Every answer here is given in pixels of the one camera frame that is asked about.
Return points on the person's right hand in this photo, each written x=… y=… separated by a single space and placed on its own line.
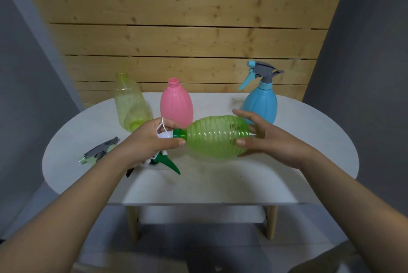
x=280 y=145

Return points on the person's left hand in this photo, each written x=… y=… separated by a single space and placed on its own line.
x=143 y=143

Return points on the person's left thumb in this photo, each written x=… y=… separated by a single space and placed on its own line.
x=170 y=143

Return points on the person's right thumb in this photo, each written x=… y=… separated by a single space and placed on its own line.
x=251 y=143

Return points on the green white trigger spray head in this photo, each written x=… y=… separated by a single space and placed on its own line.
x=165 y=160

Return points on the green ribbed plastic bottle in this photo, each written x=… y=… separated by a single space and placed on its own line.
x=213 y=137

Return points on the person's right forearm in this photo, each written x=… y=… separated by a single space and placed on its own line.
x=357 y=212

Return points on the person's left forearm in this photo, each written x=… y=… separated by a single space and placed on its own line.
x=63 y=215

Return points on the pink plastic bottle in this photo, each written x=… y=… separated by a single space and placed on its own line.
x=176 y=105

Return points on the blue plastic bottle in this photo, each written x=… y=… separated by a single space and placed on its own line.
x=259 y=104

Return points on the white oval table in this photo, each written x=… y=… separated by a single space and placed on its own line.
x=223 y=183

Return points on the yellow transparent plastic bottle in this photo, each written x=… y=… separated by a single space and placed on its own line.
x=130 y=104

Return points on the grey pale green spray head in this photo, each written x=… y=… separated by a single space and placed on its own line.
x=100 y=151

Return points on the grey blue trigger spray head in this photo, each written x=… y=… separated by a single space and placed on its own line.
x=266 y=70

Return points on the wooden table leg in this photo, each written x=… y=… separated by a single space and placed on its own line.
x=132 y=223
x=271 y=221

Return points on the wooden plank backdrop panel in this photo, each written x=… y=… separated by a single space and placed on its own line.
x=191 y=37

